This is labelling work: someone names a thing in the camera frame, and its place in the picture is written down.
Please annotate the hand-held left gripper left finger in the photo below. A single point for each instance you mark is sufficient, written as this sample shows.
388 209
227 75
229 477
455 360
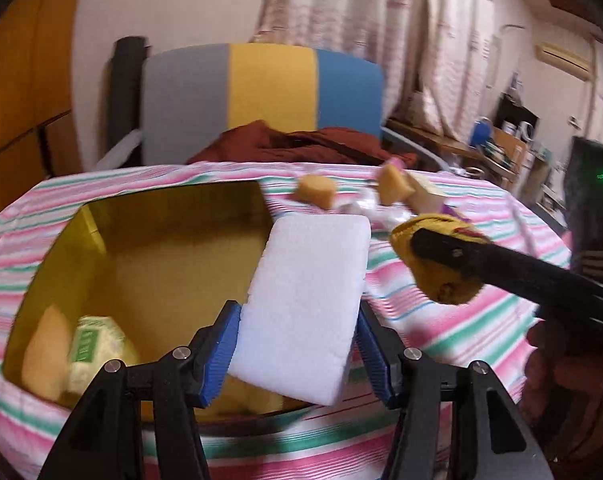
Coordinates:
216 360

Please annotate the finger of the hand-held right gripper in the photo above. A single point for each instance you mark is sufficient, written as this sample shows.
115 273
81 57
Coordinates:
481 260

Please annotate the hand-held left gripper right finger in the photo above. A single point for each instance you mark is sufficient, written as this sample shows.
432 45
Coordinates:
374 360

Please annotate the yellow snack packet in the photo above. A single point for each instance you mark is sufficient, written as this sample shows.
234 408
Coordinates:
431 280

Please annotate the white foam block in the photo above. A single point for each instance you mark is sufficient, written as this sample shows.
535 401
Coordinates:
306 300

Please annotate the gold tin box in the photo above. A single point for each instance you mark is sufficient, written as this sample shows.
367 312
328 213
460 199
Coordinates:
156 270

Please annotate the green edged cracker packet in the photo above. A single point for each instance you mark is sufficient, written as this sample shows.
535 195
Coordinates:
94 347

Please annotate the person's right hand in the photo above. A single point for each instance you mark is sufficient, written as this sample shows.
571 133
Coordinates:
556 385

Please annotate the tan sponge piece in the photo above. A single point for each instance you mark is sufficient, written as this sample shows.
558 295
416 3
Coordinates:
44 360
246 395

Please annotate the small purple packet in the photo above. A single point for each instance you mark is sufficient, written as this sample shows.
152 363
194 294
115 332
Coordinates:
455 211

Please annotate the pink green striped tablecloth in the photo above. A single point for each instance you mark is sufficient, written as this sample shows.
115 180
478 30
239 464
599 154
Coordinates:
431 330

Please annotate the cream block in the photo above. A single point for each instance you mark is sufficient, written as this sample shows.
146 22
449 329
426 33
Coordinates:
426 197

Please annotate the clear plastic wrap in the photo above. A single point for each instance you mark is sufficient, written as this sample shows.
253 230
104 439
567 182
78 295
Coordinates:
381 217

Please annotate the tan sponge cube pink top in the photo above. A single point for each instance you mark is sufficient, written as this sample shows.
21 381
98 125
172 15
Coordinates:
394 184

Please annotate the wooden side desk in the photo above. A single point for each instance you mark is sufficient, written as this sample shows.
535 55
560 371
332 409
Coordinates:
441 142

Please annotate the black shelf unit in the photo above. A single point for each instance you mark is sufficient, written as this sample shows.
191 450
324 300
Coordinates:
514 112

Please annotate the maroon jacket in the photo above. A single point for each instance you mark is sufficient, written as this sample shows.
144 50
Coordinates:
261 147

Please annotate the grey yellow blue chair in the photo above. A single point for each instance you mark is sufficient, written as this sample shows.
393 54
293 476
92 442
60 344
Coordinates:
271 85

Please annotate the patterned curtain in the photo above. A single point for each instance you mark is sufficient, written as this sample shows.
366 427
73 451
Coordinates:
361 10

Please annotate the wooden wardrobe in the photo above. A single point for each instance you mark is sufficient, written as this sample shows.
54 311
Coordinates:
21 85

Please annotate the wall air conditioner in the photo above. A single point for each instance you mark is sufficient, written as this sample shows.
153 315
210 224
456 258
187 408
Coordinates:
564 60

